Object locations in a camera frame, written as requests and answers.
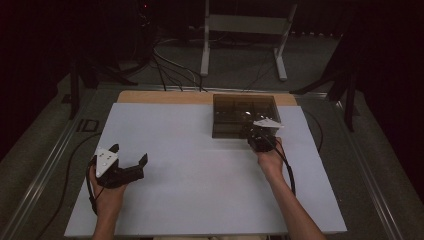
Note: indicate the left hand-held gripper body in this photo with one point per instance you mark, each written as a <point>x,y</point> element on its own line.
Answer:
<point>105,163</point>

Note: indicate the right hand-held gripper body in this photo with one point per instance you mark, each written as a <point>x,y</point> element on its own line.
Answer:
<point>263,140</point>

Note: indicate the transparent bottom drawer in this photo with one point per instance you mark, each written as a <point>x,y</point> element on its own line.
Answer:
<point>228,135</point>

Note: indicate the smoked transparent drawer box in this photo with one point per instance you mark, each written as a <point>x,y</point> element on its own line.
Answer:
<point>233,113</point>

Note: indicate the person's right hand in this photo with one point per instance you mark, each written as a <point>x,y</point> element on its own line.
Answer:
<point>271,163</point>

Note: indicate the person's left hand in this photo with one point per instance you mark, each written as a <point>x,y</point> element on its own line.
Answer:
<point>108,200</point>

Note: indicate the black floor plate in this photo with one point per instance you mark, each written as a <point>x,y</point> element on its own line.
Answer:
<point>88,125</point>

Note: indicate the white board sheet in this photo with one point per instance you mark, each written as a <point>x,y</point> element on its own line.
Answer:
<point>186,193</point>

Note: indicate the black tripod stand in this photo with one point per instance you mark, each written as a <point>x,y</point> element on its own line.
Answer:
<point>343,83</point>
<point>90,75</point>

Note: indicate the white metal stand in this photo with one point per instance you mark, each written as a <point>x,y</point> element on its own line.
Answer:
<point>246,25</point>

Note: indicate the dark equipment rack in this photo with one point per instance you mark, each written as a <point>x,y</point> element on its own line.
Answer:
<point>145,30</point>

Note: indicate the aluminium floor rail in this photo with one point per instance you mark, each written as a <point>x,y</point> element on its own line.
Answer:
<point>186,88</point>
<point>370,180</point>
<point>36,186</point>

